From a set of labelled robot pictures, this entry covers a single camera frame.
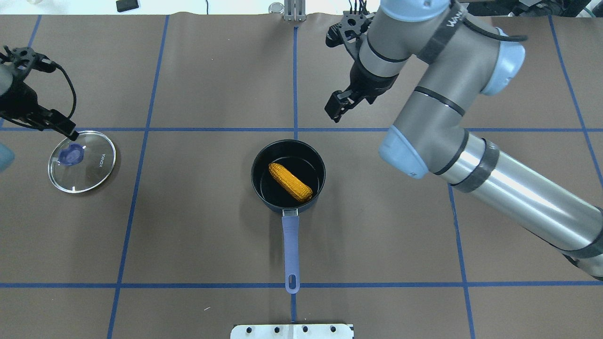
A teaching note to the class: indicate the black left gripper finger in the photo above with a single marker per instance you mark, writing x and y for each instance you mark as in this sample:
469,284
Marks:
73,135
59,122

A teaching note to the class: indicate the dark blue pot purple handle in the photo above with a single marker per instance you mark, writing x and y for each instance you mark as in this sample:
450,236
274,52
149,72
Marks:
305,163

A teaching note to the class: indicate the small black square device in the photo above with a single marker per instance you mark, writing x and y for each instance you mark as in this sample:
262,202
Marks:
126,5

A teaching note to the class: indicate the small metal cylinder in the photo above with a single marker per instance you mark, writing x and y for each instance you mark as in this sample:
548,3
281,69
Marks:
276,7

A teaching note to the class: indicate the yellow plastic corn cob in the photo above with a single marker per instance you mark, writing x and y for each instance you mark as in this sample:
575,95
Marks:
300,191

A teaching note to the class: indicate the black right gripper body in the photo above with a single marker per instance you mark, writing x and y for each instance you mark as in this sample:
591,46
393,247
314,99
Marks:
368,80

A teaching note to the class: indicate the black power strip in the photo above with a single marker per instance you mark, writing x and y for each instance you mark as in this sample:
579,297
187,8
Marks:
355,9

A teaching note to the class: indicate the aluminium frame post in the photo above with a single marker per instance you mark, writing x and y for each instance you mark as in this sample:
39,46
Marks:
295,10

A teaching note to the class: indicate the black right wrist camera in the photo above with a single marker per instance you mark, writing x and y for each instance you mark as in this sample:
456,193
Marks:
349,28

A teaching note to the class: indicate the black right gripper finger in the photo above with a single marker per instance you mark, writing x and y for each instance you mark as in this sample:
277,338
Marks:
370,99
338,104

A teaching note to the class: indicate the brown paper table mat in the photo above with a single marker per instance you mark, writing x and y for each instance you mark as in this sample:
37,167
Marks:
176,244

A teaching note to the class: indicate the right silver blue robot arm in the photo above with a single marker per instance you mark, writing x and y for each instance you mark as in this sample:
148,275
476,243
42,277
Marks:
465,58

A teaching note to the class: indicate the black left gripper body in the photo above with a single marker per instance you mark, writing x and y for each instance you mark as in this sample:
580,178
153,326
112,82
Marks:
18,100

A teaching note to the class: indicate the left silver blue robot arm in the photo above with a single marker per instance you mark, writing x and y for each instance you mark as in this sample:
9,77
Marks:
6,75

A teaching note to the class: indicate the glass lid purple knob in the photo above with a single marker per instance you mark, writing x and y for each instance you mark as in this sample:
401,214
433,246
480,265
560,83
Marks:
82,165

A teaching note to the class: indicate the white metal mounting plate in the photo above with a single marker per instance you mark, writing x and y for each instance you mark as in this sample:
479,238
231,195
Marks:
293,331

